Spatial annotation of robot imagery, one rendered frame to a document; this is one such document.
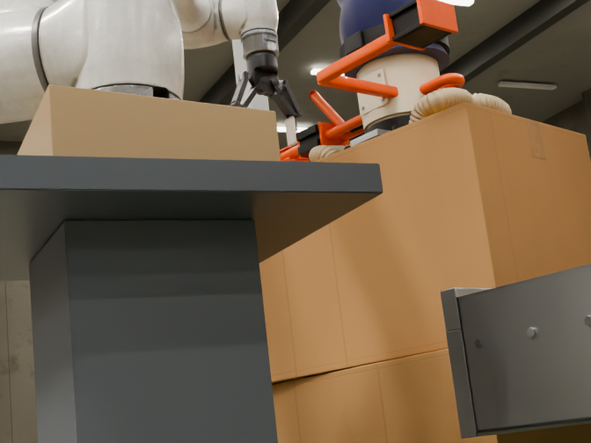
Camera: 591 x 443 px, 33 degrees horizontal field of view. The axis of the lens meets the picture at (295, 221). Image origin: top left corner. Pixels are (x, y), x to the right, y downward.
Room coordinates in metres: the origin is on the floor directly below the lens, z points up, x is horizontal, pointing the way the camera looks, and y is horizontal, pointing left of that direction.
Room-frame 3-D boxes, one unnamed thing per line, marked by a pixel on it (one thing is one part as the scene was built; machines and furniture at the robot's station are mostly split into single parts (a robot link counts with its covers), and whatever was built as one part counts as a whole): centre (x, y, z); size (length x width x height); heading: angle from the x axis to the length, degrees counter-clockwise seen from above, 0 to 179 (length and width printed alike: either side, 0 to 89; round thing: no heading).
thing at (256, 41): (2.24, 0.04, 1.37); 0.09 x 0.09 x 0.06
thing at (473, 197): (1.93, -0.23, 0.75); 0.60 x 0.40 x 0.40; 46
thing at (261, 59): (2.24, 0.04, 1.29); 0.08 x 0.07 x 0.09; 131
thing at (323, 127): (2.12, -0.08, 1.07); 0.10 x 0.08 x 0.06; 131
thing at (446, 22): (1.53, -0.24, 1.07); 0.09 x 0.08 x 0.05; 131
